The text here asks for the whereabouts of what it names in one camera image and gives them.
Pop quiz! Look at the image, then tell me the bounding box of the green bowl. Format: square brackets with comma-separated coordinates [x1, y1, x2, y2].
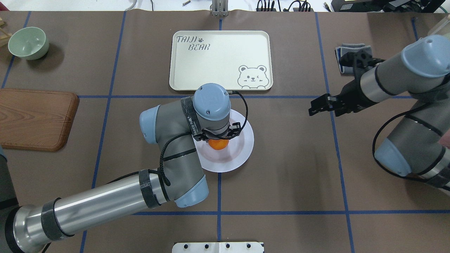
[8, 27, 50, 60]

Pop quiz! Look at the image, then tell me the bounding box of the wooden cutting board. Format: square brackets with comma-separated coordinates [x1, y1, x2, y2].
[0, 89, 80, 152]

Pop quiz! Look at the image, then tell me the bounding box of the orange fruit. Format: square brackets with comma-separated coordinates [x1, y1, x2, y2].
[207, 140, 229, 150]

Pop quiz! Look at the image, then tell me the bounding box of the wooden cup rack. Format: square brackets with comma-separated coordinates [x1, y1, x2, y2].
[0, 18, 12, 47]

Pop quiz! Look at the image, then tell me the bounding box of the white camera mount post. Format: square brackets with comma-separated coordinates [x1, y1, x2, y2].
[172, 241, 265, 253]

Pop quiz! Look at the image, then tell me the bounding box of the white plate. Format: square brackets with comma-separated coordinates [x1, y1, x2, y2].
[194, 121, 254, 173]

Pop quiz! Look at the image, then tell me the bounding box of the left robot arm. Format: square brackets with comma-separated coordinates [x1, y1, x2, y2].
[1, 83, 246, 253]

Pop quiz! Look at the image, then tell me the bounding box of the cream bear tray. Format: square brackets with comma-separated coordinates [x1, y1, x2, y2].
[169, 31, 274, 91]

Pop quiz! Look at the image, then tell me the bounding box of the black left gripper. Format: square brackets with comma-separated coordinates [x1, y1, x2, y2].
[194, 122, 242, 141]

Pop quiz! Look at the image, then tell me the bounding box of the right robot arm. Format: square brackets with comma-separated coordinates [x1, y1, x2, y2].
[308, 34, 450, 194]

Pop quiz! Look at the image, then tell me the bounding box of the grey folded cloth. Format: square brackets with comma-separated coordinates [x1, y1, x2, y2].
[335, 43, 373, 76]

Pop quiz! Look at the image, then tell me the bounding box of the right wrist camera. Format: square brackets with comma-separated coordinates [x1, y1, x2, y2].
[350, 50, 385, 76]

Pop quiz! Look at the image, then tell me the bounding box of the aluminium frame post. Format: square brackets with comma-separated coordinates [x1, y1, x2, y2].
[210, 0, 229, 17]

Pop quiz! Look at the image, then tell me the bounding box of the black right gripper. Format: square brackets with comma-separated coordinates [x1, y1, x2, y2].
[308, 80, 377, 117]

